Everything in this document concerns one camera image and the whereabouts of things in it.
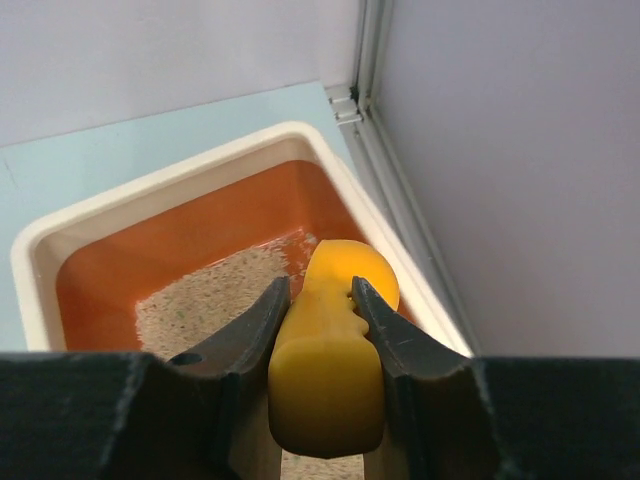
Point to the white orange litter box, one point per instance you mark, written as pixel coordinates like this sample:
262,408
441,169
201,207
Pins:
80,271

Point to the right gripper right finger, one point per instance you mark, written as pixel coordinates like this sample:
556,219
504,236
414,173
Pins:
453,417

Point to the orange plastic scoop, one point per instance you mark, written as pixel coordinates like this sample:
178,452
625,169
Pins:
325,381

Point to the clean litter grains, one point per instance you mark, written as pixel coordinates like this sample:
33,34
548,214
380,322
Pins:
190,309

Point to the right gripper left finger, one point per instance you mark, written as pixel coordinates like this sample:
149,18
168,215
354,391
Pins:
130,415

